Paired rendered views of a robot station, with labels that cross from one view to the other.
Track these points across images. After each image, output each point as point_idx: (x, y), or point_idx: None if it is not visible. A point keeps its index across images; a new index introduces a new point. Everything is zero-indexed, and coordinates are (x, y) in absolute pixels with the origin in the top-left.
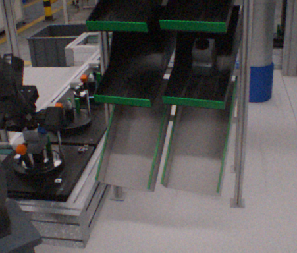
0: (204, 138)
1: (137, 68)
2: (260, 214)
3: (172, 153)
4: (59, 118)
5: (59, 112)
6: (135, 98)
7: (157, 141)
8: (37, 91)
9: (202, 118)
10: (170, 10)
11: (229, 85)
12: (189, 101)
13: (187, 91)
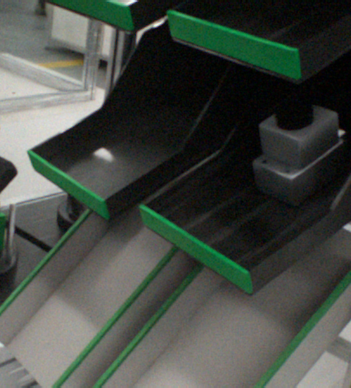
0: (238, 355)
1: (159, 133)
2: None
3: (153, 352)
4: None
5: (1, 171)
6: (100, 190)
7: (120, 308)
8: None
9: (262, 307)
10: (234, 3)
11: (311, 244)
12: (183, 238)
13: (211, 220)
